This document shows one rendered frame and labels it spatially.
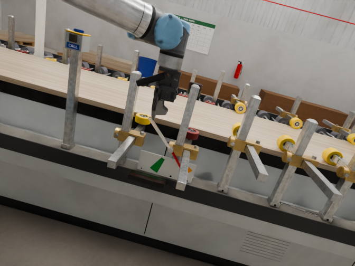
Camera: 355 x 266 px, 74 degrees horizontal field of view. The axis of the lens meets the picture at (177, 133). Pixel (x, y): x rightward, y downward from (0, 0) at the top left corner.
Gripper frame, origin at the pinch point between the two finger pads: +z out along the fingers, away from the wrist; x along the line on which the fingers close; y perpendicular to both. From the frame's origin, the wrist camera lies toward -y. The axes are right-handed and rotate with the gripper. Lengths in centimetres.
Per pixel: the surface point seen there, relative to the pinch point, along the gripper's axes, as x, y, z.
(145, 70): 559, -127, 60
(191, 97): 6.1, 13.2, -10.5
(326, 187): -15, 66, 4
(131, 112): 6.1, -10.2, 2.5
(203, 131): 26.1, 23.6, 8.9
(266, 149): 26, 58, 10
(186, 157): -1.7, 17.5, 12.6
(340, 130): 112, 143, 5
